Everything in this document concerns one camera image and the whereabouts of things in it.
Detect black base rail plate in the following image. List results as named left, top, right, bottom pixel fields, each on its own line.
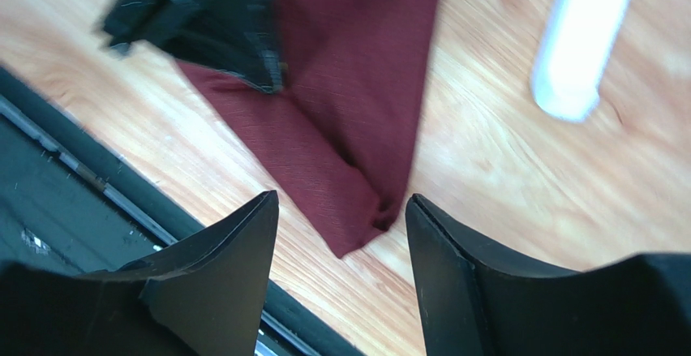
left=1, top=71, right=357, bottom=355

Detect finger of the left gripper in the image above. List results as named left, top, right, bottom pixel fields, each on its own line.
left=102, top=0, right=284, bottom=94

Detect dark red cloth napkin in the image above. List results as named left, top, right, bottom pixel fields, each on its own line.
left=179, top=0, right=438, bottom=257

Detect white clothes rack stand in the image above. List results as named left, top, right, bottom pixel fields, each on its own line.
left=530, top=0, right=630, bottom=122

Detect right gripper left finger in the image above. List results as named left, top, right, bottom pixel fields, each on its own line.
left=1, top=191, right=279, bottom=355

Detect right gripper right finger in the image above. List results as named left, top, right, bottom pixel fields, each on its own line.
left=405, top=194, right=690, bottom=355

